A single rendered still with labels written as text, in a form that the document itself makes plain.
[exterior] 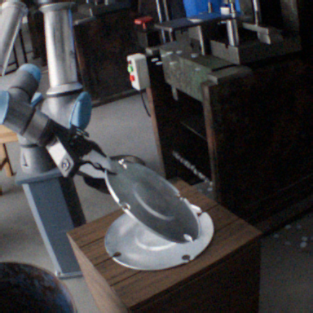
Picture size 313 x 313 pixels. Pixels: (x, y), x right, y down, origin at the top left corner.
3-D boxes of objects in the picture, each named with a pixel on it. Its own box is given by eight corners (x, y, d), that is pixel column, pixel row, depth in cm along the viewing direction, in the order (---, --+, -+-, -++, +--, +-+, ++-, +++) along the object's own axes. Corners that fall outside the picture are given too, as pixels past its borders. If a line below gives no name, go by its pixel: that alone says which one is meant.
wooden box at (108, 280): (153, 376, 110) (129, 307, 94) (96, 307, 140) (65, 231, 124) (259, 312, 126) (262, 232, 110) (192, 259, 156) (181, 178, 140)
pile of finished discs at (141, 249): (139, 287, 100) (138, 285, 100) (88, 231, 123) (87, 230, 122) (235, 235, 111) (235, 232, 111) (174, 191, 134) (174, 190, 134)
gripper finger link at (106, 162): (121, 155, 113) (90, 138, 110) (124, 166, 108) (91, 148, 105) (115, 165, 114) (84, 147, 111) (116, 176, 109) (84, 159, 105)
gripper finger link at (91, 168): (114, 165, 114) (83, 148, 111) (116, 177, 109) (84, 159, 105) (107, 175, 115) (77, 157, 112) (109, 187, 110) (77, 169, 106)
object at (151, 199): (162, 254, 94) (165, 252, 94) (83, 162, 104) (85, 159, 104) (214, 233, 119) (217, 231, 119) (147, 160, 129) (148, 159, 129)
